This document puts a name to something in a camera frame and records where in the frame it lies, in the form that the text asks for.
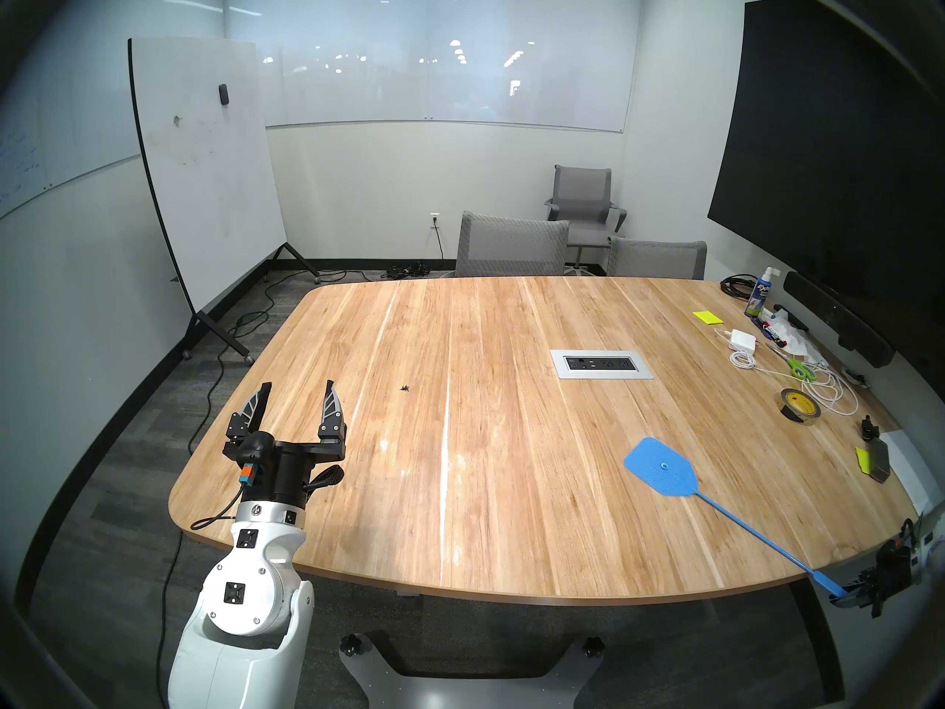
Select grey mesh office chair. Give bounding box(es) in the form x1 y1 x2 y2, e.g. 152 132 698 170
607 236 708 281
455 210 571 278

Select green handled scissors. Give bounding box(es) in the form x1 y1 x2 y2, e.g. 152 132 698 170
766 342 818 383

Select black table leg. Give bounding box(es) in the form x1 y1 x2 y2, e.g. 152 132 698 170
790 578 846 705

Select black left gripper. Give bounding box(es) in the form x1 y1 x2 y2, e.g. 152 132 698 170
223 380 348 511

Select whiteboard cleaner spray bottle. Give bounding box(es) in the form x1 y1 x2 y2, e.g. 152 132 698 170
744 266 780 319

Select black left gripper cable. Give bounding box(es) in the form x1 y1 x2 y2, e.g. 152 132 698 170
157 492 244 690

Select large black wall screen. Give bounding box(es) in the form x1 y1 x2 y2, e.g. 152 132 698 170
707 0 945 376

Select crumpled white cloth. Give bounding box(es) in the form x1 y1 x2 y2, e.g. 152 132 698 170
760 306 828 365

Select black video sound bar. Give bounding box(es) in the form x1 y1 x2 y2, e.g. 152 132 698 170
783 270 896 369

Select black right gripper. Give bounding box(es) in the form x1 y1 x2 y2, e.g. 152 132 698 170
830 538 921 618

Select freestanding whiteboard with black stand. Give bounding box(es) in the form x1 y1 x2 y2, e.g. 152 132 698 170
128 37 322 366

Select long black floor cable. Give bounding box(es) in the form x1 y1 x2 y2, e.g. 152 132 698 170
186 268 381 453

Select black yellow tape roll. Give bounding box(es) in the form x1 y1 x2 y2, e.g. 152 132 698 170
781 388 822 425

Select grey table power outlet box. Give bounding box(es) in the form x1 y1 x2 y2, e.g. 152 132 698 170
550 349 655 380

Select wide glass wall whiteboard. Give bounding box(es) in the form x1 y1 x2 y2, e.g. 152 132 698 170
225 0 643 134

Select wall whiteboard with blue writing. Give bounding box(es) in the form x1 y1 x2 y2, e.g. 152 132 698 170
0 0 230 221

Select white charging cable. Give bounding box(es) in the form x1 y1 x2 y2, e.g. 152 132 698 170
712 327 861 419

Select grey armrest office chair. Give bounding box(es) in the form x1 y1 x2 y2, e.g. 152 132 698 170
545 164 628 273

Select blue plastic fly swatter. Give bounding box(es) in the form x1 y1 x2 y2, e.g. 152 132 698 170
624 437 850 599

